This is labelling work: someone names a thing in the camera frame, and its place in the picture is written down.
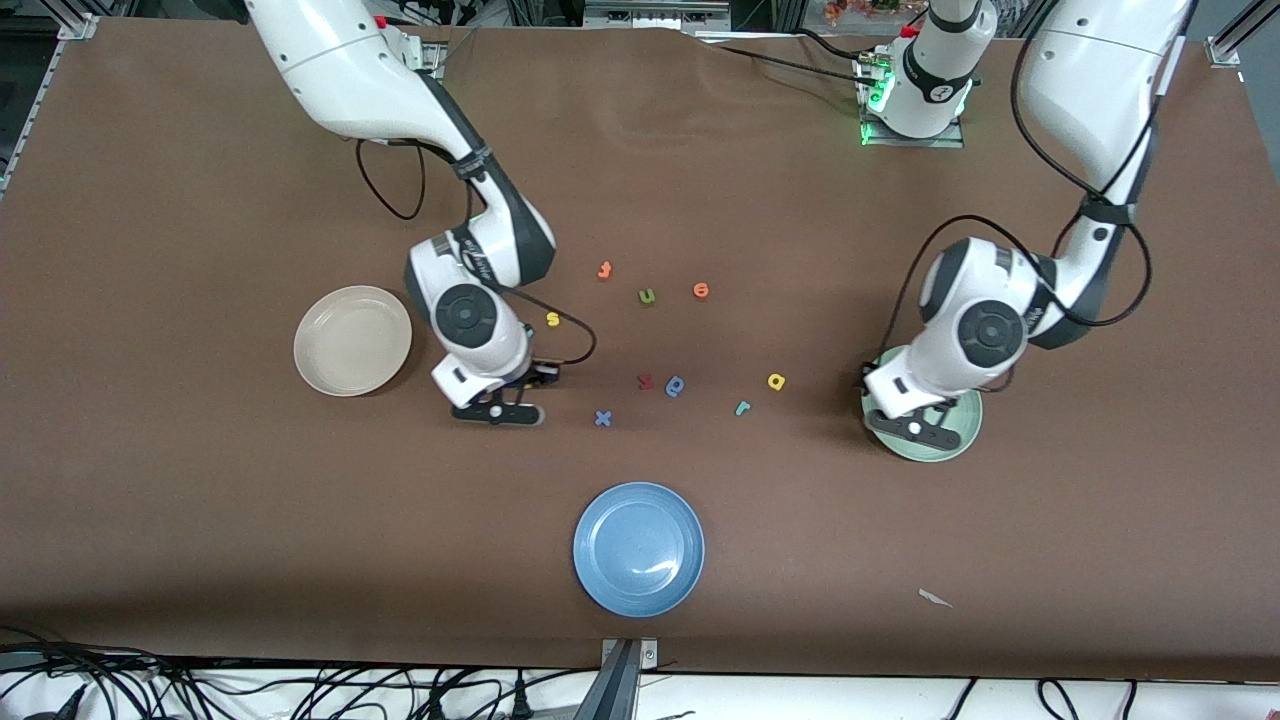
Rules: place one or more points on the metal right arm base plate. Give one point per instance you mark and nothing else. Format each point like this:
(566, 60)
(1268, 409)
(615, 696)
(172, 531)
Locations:
(430, 55)

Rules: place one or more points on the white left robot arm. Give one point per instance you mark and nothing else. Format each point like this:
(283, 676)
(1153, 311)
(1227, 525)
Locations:
(1090, 80)

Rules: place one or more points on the grey metal camera bracket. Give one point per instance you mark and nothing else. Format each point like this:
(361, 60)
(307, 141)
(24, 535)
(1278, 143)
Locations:
(615, 680)

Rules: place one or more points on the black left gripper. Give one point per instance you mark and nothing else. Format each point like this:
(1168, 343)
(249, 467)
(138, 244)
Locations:
(869, 365)

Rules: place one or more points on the aluminium table edge rail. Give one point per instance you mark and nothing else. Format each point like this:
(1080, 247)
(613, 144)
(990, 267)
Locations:
(25, 120)

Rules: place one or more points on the aluminium frame profile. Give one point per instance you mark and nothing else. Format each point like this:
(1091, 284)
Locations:
(655, 12)

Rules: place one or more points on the blue plate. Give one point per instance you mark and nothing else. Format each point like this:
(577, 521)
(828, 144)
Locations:
(638, 550)

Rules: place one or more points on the orange artificial flowers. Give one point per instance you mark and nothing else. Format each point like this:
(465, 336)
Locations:
(860, 8)

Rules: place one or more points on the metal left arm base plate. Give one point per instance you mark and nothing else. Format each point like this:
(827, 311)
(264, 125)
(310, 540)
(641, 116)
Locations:
(950, 143)

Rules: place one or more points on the white paper scrap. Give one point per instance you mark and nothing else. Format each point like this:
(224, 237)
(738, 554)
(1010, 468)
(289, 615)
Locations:
(935, 598)

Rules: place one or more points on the blue letter g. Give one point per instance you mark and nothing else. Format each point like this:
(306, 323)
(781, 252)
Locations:
(676, 386)

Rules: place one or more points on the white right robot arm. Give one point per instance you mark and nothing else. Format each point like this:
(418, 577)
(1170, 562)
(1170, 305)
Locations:
(340, 70)

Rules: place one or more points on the brown table cloth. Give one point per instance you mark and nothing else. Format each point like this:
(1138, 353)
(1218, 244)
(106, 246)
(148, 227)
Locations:
(700, 180)

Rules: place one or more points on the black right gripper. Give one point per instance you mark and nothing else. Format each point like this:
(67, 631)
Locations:
(536, 377)

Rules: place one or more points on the light green plate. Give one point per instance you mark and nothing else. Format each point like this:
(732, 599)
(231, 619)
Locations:
(955, 435)

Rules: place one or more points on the beige brown plate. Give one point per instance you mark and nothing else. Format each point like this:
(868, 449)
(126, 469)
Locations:
(352, 340)

